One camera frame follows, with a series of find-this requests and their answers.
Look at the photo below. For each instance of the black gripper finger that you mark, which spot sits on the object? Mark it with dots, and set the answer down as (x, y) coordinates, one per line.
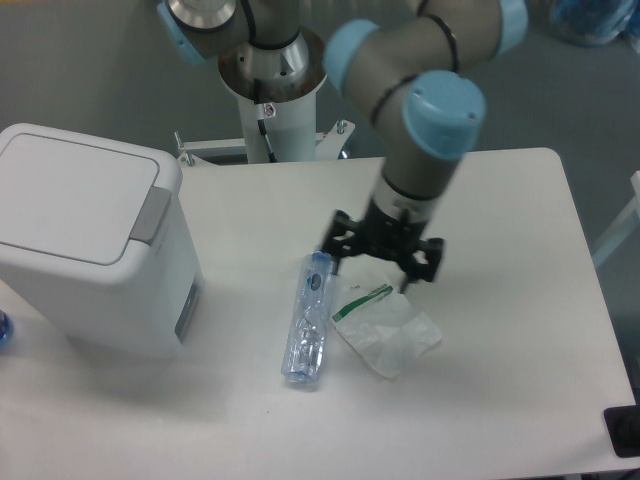
(344, 238)
(422, 263)

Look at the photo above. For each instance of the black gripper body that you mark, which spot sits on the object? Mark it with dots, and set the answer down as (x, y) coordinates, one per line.
(390, 239)

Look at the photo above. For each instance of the white push-button trash can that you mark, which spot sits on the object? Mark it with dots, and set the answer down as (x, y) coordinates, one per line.
(94, 237)

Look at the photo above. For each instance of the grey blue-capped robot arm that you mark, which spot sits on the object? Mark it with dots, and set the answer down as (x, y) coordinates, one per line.
(406, 82)

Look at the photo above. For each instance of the white green-striped plastic bag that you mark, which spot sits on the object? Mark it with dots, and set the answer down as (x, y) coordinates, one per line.
(378, 321)

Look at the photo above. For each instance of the crushed clear plastic bottle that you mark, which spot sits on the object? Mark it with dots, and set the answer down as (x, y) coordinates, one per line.
(304, 357)

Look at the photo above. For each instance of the black device at right edge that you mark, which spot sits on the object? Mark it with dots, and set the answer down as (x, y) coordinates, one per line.
(622, 424)

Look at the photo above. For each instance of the blue plastic bag top right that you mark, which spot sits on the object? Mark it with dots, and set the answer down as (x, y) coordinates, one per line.
(590, 23)

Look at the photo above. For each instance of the blue bottle at left edge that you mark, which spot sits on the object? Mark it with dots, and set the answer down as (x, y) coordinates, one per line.
(6, 330)

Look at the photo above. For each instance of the white metal base frame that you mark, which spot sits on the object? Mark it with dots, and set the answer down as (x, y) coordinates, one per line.
(331, 145)

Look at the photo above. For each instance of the white frame at right edge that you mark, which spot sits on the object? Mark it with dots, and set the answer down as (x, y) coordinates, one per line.
(623, 225)

